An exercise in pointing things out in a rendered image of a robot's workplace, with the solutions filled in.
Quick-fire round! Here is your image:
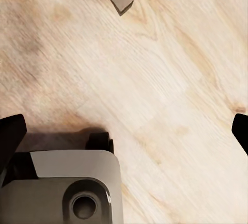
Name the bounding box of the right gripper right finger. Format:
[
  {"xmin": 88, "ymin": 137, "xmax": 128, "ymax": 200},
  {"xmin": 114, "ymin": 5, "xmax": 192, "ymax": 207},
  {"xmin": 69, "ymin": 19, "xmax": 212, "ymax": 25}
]
[{"xmin": 231, "ymin": 114, "xmax": 248, "ymax": 155}]

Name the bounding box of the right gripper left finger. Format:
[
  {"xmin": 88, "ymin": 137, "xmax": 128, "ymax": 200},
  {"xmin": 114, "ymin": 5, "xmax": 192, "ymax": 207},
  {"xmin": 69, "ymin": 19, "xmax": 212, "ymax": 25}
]
[{"xmin": 0, "ymin": 114, "xmax": 27, "ymax": 175}]

